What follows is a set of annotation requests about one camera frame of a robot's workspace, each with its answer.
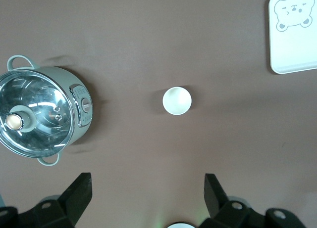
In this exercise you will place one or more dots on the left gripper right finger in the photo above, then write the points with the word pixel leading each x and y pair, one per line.
pixel 218 203

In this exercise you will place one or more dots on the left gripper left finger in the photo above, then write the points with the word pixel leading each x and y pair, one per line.
pixel 74 198

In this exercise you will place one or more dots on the white plastic cup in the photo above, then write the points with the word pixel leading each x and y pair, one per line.
pixel 177 100

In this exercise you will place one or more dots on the cream tray with bear print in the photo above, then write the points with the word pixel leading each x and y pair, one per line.
pixel 292 50

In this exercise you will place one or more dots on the glass pot lid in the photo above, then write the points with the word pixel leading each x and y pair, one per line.
pixel 42 94

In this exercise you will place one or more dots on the grey-green electric cooking pot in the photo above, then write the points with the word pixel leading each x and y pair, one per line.
pixel 63 76

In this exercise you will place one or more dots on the brown table cover mat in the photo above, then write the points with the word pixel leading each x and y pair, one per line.
pixel 148 40

